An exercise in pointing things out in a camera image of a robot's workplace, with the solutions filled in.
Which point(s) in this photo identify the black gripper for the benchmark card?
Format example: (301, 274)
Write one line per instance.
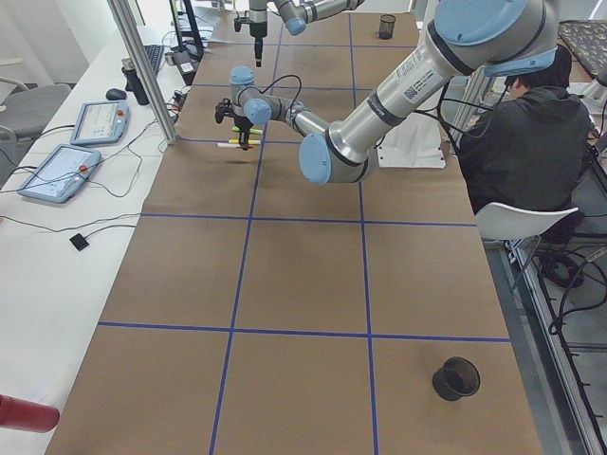
(257, 40)
(243, 124)

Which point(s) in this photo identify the red white marker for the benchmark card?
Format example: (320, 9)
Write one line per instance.
(226, 145)

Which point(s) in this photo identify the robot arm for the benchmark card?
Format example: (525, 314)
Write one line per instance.
(504, 37)
(295, 17)

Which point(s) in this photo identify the green highlighter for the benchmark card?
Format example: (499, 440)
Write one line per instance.
(252, 130)

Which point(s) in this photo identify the yellow highlighter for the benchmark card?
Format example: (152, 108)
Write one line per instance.
(250, 141)

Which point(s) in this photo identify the black keyboard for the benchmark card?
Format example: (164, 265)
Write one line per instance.
(155, 55)

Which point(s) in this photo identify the black water bottle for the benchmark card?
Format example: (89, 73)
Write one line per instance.
(134, 84)

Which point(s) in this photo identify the far black mesh cup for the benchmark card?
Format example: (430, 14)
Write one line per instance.
(386, 26)

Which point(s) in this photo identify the black mesh cup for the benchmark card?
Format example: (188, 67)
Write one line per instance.
(386, 26)
(456, 378)

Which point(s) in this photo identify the black computer mouse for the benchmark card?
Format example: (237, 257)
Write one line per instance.
(115, 94)

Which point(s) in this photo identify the far teach pendant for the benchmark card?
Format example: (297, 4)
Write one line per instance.
(100, 123)

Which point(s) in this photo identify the teach pendant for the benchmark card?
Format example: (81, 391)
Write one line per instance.
(100, 123)
(61, 175)

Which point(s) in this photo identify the near teach pendant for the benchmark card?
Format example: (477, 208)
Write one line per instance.
(61, 175)

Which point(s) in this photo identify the small black sensor pad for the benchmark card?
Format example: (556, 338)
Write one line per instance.
(79, 241)

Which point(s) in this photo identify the white chair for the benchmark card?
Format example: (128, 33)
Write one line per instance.
(503, 227)

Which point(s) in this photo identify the seated person in black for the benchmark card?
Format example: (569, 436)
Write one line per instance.
(527, 152)

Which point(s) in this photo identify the near black mesh cup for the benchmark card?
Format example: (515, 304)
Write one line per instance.
(456, 378)

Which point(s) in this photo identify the red bottle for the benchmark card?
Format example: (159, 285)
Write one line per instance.
(24, 415)

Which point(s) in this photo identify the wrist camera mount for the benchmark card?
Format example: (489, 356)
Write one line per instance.
(223, 109)
(240, 21)

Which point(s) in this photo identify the aluminium frame post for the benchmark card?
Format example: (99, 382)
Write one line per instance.
(128, 29)

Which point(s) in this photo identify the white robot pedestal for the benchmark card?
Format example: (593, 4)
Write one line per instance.
(415, 143)

